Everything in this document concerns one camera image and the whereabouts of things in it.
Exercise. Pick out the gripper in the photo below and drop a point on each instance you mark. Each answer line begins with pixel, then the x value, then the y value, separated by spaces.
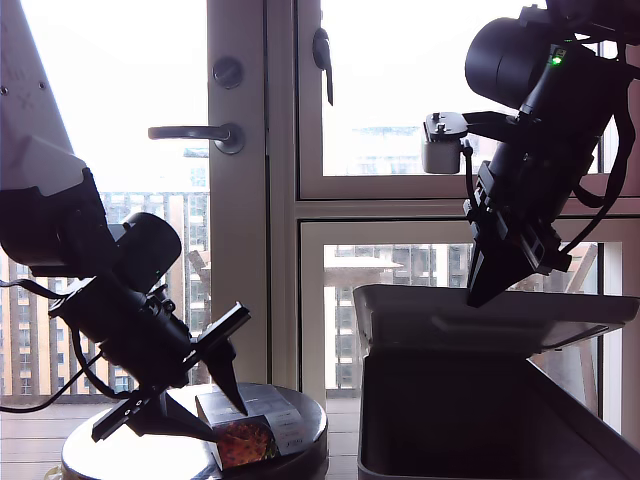
pixel 150 350
pixel 540 190

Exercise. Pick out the printed cardboard sleeve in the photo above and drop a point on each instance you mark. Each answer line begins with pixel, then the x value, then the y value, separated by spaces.
pixel 250 440

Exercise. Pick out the white recycling bin body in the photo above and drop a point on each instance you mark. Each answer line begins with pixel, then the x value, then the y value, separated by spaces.
pixel 450 415

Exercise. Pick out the round door lock knob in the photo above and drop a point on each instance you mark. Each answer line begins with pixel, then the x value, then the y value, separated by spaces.
pixel 228 72

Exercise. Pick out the pale grey wrist camera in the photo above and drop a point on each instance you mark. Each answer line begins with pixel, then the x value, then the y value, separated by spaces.
pixel 440 155

